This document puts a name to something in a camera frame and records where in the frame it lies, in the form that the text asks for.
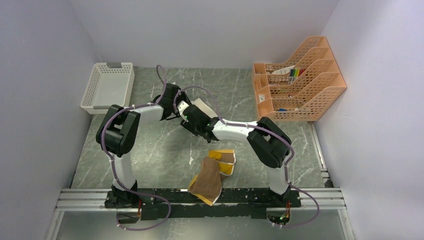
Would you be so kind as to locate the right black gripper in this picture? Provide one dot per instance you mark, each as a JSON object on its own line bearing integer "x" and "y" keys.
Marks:
{"x": 188, "y": 125}

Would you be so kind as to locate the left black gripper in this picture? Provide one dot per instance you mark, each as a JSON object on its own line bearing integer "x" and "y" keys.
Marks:
{"x": 183, "y": 97}

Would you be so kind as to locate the white plastic basket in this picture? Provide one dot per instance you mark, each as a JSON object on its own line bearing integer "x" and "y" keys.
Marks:
{"x": 110, "y": 83}

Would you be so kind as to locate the brown yellow towel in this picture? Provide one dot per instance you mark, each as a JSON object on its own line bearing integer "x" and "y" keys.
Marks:
{"x": 217, "y": 166}

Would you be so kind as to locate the orange file organizer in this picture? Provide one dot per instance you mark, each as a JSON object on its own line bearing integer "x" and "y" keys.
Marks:
{"x": 310, "y": 95}

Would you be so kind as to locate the cream white towel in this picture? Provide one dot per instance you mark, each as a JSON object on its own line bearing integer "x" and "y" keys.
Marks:
{"x": 205, "y": 108}

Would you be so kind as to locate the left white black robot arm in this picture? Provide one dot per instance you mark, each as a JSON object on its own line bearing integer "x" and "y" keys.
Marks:
{"x": 118, "y": 130}

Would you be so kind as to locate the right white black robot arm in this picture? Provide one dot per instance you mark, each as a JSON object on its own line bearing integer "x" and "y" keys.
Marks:
{"x": 271, "y": 145}

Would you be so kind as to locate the white label card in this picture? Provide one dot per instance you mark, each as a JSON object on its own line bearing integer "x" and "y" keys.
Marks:
{"x": 283, "y": 71}

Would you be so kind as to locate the coloured marker pens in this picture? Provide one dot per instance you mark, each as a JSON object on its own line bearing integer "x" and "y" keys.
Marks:
{"x": 294, "y": 74}

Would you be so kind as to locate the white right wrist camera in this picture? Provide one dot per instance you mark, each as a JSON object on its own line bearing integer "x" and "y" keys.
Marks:
{"x": 182, "y": 106}

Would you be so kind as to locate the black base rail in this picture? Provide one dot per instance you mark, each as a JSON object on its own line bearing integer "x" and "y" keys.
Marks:
{"x": 158, "y": 203}

